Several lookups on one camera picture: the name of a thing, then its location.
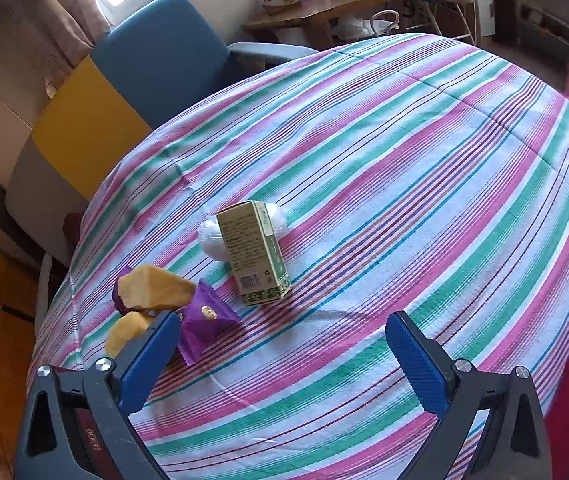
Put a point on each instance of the wooden desk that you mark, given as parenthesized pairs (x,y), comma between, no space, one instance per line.
(312,16)

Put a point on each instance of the grey headboard panel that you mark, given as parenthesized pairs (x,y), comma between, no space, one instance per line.
(38,200)

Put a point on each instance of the striped pink green bedsheet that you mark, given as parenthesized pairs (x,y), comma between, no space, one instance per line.
(416,173)

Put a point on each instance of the blue upholstered chair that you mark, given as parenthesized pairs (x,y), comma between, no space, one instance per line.
(166,57)

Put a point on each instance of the maroon gold gift box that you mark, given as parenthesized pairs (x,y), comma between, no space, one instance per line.
(99,457)

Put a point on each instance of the yellow sponge block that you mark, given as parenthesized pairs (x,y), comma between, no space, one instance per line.
(131,325)
(154,288)

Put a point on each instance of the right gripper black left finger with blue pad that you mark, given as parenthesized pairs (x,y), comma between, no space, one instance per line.
(49,444)

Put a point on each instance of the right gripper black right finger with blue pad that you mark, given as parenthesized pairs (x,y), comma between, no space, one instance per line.
(513,443)

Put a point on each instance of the yellow headboard panel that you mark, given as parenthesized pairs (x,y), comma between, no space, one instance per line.
(87,128)

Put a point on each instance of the white metal side rack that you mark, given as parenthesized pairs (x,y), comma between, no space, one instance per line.
(458,19)

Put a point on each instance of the green white medicine box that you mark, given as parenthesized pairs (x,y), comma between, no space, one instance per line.
(254,253)

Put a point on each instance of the purple cartoon snack packet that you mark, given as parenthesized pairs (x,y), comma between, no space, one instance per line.
(203,321)

